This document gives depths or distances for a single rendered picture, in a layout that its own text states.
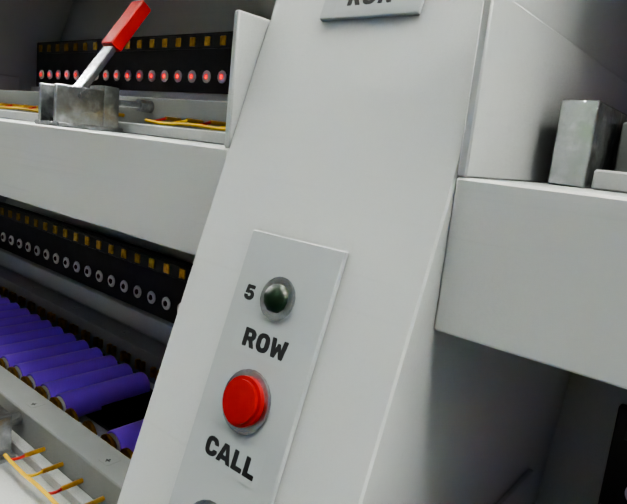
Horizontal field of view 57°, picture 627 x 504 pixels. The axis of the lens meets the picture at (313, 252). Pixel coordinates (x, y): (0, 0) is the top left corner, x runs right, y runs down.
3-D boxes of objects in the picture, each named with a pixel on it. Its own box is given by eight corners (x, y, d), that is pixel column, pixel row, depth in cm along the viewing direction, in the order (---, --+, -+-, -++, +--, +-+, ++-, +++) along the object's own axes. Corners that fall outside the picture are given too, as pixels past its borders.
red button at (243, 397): (248, 436, 17) (264, 385, 18) (213, 416, 18) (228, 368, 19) (269, 435, 18) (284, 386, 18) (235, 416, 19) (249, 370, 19)
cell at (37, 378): (118, 381, 44) (33, 404, 39) (105, 373, 46) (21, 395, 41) (119, 358, 44) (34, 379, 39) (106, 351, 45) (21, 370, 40)
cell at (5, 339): (64, 349, 49) (-17, 366, 44) (54, 343, 51) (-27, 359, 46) (65, 329, 49) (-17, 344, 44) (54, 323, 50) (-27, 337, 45)
